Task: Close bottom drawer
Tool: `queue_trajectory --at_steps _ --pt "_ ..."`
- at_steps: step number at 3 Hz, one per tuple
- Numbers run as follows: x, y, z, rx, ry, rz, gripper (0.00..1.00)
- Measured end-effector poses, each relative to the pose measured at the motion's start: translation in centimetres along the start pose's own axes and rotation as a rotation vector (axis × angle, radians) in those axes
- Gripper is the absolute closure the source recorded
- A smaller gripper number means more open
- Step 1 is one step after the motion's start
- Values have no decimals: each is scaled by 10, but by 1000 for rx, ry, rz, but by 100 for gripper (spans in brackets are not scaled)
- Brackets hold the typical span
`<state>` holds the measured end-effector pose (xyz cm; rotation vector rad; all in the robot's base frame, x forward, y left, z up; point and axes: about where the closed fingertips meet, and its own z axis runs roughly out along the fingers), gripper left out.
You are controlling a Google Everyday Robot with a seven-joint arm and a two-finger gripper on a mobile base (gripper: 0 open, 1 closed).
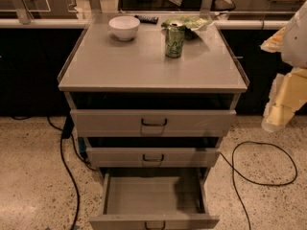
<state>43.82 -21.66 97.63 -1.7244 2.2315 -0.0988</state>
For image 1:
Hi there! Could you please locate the white and yellow gripper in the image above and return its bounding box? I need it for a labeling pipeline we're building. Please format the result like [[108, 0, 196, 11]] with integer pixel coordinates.
[[261, 67, 307, 132]]

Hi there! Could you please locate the grey bottom drawer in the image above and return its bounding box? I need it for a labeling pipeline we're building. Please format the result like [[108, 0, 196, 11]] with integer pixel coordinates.
[[89, 169, 219, 230]]

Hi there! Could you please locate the grey drawer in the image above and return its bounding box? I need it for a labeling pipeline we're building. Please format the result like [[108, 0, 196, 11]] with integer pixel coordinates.
[[70, 109, 236, 137], [86, 148, 220, 168], [89, 169, 219, 230]]

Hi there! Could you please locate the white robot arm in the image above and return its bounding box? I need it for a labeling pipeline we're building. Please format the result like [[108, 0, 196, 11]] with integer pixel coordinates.
[[261, 2, 307, 132]]

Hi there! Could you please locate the grey drawer cabinet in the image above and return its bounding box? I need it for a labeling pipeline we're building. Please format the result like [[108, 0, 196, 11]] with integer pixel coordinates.
[[59, 15, 248, 180]]

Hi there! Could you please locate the grey middle drawer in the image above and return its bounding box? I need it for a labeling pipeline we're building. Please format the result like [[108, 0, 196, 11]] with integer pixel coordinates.
[[86, 148, 220, 168]]

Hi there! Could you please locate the grey top drawer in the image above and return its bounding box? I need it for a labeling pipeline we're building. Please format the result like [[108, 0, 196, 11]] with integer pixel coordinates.
[[70, 109, 236, 137]]

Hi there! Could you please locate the green chip bag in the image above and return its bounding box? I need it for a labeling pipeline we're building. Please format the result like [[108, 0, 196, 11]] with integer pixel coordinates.
[[161, 15, 212, 31]]

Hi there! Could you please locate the green soda can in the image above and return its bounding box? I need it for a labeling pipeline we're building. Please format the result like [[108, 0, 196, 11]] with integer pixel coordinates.
[[165, 23, 185, 58]]

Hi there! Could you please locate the black remote control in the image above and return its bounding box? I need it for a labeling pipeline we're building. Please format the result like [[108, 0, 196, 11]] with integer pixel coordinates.
[[134, 14, 158, 25]]

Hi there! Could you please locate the white ceramic bowl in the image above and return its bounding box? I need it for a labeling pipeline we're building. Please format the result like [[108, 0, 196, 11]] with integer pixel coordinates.
[[108, 16, 140, 41]]

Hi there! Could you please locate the black floor cable right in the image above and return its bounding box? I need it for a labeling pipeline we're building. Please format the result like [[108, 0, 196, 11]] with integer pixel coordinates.
[[219, 140, 298, 230]]

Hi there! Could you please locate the black floor cable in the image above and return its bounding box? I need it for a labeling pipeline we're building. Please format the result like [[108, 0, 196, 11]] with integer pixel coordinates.
[[9, 114, 97, 230], [219, 140, 298, 230]]

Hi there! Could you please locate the black floor cable left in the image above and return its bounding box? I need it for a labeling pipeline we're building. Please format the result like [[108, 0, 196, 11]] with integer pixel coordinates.
[[9, 114, 97, 230]]

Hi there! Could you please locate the white horizontal rail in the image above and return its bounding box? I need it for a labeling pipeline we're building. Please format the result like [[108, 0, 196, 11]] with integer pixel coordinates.
[[0, 19, 288, 30]]

